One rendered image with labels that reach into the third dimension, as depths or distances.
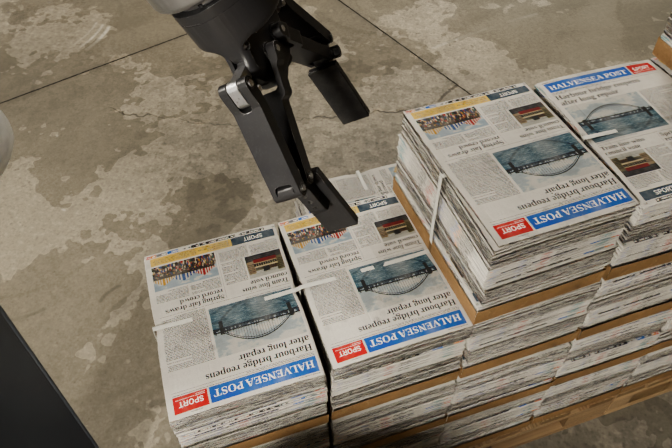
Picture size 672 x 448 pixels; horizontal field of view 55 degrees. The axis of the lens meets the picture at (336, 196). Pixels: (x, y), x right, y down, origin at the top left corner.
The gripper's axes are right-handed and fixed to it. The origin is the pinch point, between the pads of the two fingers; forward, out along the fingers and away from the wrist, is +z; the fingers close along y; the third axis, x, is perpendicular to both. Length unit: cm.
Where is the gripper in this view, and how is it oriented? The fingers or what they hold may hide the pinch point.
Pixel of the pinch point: (344, 160)
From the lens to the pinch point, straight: 59.2
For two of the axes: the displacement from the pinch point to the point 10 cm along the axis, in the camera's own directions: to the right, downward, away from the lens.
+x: -8.7, 2.5, 4.3
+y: 1.0, -7.6, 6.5
